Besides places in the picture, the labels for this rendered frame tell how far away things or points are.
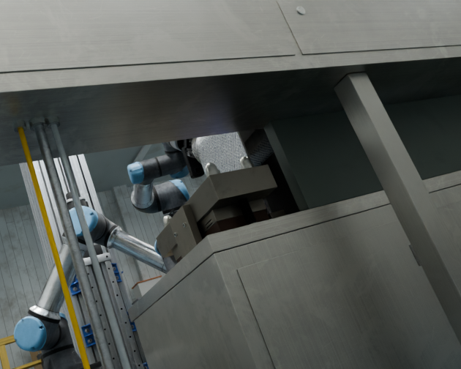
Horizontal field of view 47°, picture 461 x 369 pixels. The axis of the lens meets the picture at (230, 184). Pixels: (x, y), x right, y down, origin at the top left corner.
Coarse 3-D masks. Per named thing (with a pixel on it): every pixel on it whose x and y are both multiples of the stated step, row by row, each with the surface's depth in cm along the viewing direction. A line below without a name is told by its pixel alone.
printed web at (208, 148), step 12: (264, 132) 148; (204, 144) 155; (216, 144) 149; (228, 144) 143; (252, 144) 154; (264, 144) 150; (204, 156) 156; (216, 156) 150; (252, 156) 156; (264, 156) 152; (204, 168) 157
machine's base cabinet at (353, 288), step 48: (288, 240) 115; (336, 240) 120; (384, 240) 127; (192, 288) 118; (240, 288) 105; (288, 288) 110; (336, 288) 115; (384, 288) 120; (432, 288) 127; (144, 336) 151; (192, 336) 122; (240, 336) 103; (288, 336) 105; (336, 336) 109; (384, 336) 114; (432, 336) 120
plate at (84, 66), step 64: (0, 0) 86; (64, 0) 92; (128, 0) 98; (192, 0) 105; (256, 0) 113; (320, 0) 122; (384, 0) 133; (448, 0) 147; (0, 64) 81; (64, 64) 86; (128, 64) 91; (192, 64) 98; (256, 64) 105; (320, 64) 113; (384, 64) 123; (448, 64) 139; (0, 128) 88; (64, 128) 96; (128, 128) 105; (192, 128) 116; (256, 128) 130
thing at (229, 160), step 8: (240, 136) 138; (232, 144) 142; (240, 144) 138; (224, 152) 146; (232, 152) 142; (240, 152) 139; (216, 160) 151; (224, 160) 147; (232, 160) 143; (224, 168) 148; (232, 168) 144; (240, 168) 140
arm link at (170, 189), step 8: (160, 184) 228; (168, 184) 227; (176, 184) 227; (160, 192) 225; (168, 192) 225; (176, 192) 226; (184, 192) 227; (160, 200) 224; (168, 200) 225; (176, 200) 226; (184, 200) 228; (160, 208) 226; (168, 208) 226; (176, 208) 226
